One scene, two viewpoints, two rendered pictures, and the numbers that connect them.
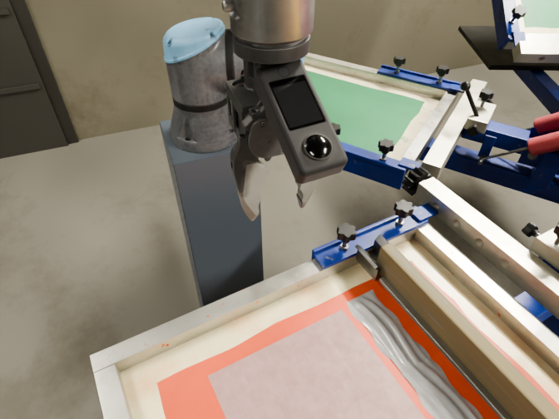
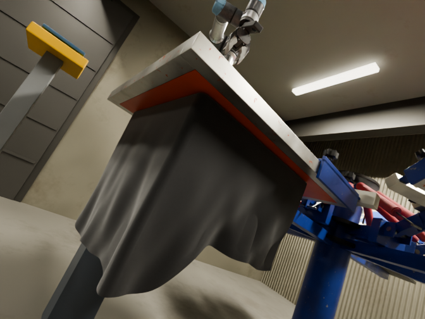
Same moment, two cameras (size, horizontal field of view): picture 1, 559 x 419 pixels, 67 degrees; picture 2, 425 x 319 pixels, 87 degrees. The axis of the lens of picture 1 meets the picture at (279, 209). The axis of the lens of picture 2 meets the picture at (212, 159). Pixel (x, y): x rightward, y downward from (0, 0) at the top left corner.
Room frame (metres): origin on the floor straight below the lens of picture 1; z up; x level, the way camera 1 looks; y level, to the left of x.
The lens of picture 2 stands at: (-0.47, 0.00, 0.72)
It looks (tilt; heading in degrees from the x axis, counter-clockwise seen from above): 13 degrees up; 353
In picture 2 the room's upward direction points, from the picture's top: 24 degrees clockwise
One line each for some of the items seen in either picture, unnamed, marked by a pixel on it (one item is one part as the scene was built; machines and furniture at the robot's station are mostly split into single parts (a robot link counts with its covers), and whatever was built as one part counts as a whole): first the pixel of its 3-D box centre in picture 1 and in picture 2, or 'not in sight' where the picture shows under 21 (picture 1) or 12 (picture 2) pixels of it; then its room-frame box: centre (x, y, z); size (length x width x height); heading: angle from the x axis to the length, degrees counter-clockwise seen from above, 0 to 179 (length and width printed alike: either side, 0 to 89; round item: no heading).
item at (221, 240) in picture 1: (229, 295); (126, 205); (0.79, 0.16, 0.60); 0.18 x 0.18 x 1.20; 21
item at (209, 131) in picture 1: (204, 113); not in sight; (0.79, 0.16, 1.25); 0.15 x 0.15 x 0.10
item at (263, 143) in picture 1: (269, 91); (241, 35); (0.40, 0.01, 1.50); 0.09 x 0.08 x 0.12; 21
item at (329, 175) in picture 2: not in sight; (333, 185); (0.18, -0.48, 0.97); 0.30 x 0.05 x 0.07; 119
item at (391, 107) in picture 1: (367, 88); not in sight; (1.29, -0.29, 1.05); 1.08 x 0.61 x 0.23; 59
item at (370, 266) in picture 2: not in sight; (366, 261); (1.14, -1.65, 0.91); 1.34 x 0.41 x 0.08; 119
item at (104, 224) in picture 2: not in sight; (126, 173); (0.17, 0.12, 0.74); 0.45 x 0.03 x 0.43; 29
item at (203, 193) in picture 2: not in sight; (234, 220); (0.11, -0.19, 0.74); 0.46 x 0.04 x 0.42; 119
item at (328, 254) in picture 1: (370, 243); not in sight; (0.67, -0.22, 0.97); 0.30 x 0.05 x 0.07; 119
